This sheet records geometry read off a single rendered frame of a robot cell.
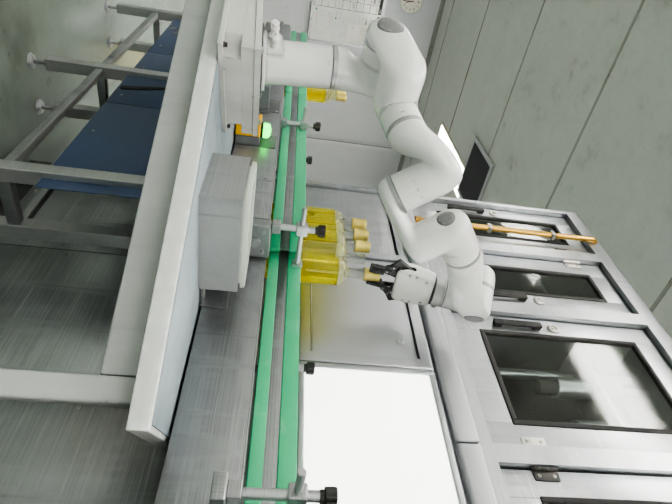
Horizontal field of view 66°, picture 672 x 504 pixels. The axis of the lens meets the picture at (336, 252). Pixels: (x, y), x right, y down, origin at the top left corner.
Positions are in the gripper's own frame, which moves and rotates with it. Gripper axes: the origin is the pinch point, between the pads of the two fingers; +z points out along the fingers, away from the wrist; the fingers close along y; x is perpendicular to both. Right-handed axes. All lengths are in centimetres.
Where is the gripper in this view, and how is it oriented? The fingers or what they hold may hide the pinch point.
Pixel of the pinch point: (375, 275)
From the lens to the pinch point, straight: 138.0
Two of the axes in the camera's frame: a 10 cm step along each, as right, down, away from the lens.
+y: 1.6, -7.9, -5.9
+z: -9.6, -2.5, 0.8
